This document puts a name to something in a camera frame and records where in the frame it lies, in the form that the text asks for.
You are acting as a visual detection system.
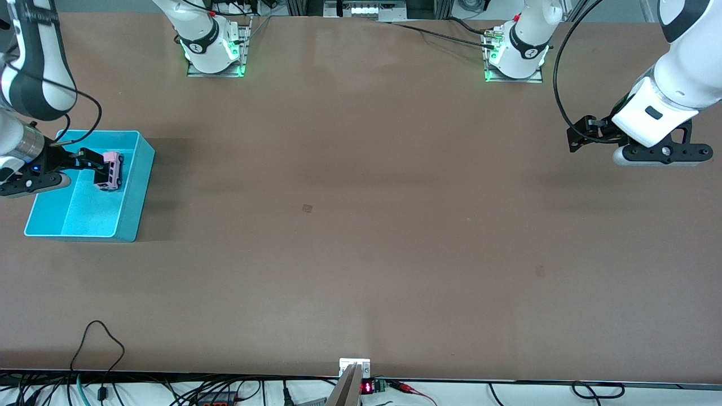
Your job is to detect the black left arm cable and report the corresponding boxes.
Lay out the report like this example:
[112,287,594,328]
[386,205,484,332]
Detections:
[552,0,621,146]

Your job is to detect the pink jeep toy black roof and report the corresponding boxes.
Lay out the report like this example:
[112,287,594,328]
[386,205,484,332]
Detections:
[93,151,125,192]

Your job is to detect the turquoise plastic bin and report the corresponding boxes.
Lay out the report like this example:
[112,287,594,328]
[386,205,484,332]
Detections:
[24,130,156,243]

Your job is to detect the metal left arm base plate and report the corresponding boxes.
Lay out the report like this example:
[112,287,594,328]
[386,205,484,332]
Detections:
[484,33,545,84]

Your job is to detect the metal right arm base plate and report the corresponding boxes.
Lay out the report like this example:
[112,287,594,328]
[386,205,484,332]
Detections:
[186,25,250,78]

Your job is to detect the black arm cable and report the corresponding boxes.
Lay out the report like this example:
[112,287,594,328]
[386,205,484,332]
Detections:
[552,0,621,146]
[0,54,103,148]

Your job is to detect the thin black looped cable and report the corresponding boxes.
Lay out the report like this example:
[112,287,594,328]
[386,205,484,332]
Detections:
[71,320,126,406]

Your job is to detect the black coiled cable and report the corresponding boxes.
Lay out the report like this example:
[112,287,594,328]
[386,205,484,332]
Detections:
[571,381,626,400]

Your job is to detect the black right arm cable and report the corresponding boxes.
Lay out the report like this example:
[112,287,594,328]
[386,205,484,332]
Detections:
[0,54,103,148]

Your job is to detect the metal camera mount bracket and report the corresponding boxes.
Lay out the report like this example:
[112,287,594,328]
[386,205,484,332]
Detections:
[324,358,371,406]

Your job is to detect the red clip lead wires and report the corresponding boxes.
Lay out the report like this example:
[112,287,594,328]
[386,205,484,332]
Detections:
[389,381,438,406]

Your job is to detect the lit equipment rack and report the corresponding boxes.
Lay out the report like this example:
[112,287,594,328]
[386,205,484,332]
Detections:
[323,0,410,23]

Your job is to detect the thick black base cable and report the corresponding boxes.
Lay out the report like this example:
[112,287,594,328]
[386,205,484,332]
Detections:
[389,18,500,51]

